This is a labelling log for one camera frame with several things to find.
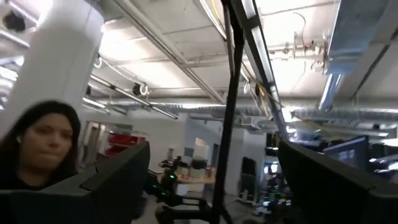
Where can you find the red storage rack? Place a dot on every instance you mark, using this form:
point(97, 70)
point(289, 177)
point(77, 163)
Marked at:
point(124, 141)

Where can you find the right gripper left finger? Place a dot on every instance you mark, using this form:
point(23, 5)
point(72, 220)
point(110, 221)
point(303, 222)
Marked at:
point(77, 202)

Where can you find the person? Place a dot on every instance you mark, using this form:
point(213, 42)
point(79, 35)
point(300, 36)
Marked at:
point(43, 146)

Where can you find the lit computer monitor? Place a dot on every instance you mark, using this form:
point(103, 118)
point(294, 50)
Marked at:
point(348, 152)

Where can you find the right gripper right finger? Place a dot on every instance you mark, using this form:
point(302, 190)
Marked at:
point(335, 199)

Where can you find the black aluminium rig frame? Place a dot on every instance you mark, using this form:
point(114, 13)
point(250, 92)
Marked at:
point(230, 109)

